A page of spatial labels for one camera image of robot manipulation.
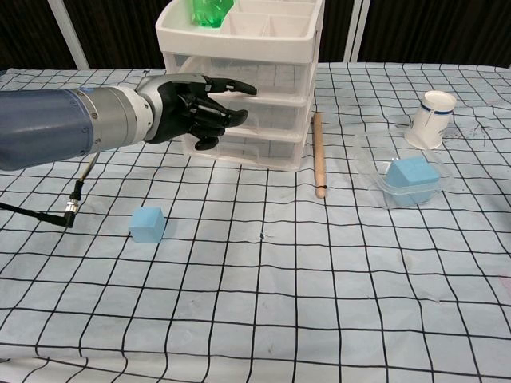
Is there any clear plastic drawer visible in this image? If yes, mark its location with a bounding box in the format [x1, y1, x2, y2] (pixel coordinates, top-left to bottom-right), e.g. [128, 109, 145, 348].
[182, 129, 309, 172]
[167, 53, 312, 101]
[221, 95, 311, 136]

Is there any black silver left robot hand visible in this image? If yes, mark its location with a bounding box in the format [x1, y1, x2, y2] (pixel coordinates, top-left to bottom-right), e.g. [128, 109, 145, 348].
[135, 73, 259, 152]

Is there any white partition post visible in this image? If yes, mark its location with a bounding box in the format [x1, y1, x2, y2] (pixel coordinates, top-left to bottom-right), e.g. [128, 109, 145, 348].
[342, 0, 371, 63]
[58, 0, 89, 69]

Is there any wooden stick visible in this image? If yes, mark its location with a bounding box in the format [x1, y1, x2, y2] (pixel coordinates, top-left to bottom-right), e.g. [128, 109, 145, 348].
[311, 112, 329, 199]

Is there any small blue foam cube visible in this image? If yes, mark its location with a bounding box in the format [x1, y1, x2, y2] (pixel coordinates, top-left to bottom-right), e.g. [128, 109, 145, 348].
[128, 207, 166, 244]

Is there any clear plastic container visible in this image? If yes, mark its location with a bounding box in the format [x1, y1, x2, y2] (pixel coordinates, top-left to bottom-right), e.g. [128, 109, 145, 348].
[354, 133, 456, 211]

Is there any large blue foam block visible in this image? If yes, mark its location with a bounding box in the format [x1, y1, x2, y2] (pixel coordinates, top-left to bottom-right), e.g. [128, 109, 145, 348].
[383, 156, 442, 207]

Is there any checkered white tablecloth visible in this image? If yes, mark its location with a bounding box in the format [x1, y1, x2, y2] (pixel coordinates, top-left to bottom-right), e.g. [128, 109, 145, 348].
[0, 61, 511, 383]

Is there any white paper cup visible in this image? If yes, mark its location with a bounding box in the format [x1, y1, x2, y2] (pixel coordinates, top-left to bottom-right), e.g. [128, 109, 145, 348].
[404, 90, 457, 150]

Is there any black cable with connector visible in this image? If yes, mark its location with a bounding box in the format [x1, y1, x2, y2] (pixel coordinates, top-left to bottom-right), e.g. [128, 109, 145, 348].
[0, 153, 99, 229]

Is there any green plastic bottle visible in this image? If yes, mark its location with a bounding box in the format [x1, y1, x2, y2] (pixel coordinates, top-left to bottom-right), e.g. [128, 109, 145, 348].
[187, 0, 236, 30]

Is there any white plastic drawer unit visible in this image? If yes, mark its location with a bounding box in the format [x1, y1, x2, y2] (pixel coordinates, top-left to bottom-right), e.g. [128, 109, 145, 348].
[154, 0, 325, 172]

